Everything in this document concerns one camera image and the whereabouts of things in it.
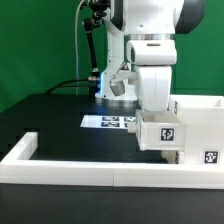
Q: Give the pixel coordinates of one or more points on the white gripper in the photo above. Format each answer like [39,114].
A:
[154,88]

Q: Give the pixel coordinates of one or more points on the white U-shaped fence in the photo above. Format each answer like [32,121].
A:
[17,167]

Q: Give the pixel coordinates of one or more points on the white drawer box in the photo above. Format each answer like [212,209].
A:
[158,132]
[173,157]

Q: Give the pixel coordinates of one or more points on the paper sheet with markers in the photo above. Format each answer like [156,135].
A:
[113,122]

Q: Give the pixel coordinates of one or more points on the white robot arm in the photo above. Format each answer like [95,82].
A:
[142,20]

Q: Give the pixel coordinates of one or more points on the white drawer cabinet frame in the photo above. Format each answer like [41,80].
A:
[204,120]

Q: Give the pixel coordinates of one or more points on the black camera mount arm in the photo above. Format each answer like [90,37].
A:
[98,8]

